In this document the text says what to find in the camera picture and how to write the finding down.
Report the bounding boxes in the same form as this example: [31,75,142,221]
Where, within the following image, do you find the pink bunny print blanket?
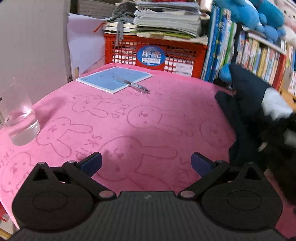
[1,71,285,240]

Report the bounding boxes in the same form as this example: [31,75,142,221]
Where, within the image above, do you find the stack of papers and magazines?
[99,1,210,45]

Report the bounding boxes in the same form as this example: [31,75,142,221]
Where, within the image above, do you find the row of standing books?
[201,1,295,95]

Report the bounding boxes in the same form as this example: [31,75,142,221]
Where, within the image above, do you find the white paper sheet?
[66,14,105,79]

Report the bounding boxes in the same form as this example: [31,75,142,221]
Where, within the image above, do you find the red plastic crate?
[104,34,207,78]

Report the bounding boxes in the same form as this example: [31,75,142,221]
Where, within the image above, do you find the clear drinking glass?
[1,78,40,146]

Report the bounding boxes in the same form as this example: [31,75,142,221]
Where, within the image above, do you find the blue plush ball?
[219,64,232,83]

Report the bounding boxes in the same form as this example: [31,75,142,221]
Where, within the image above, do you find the blue notebook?
[76,67,152,94]

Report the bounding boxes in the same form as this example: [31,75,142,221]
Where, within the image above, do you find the wooden drawer organizer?
[280,89,296,111]

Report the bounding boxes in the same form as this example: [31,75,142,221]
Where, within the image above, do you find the pink white plush toy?
[274,0,296,49]

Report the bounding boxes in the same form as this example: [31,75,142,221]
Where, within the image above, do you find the blue plush toy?
[213,0,286,43]

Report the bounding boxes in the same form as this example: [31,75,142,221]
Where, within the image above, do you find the white and navy zip jacket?
[215,64,295,204]

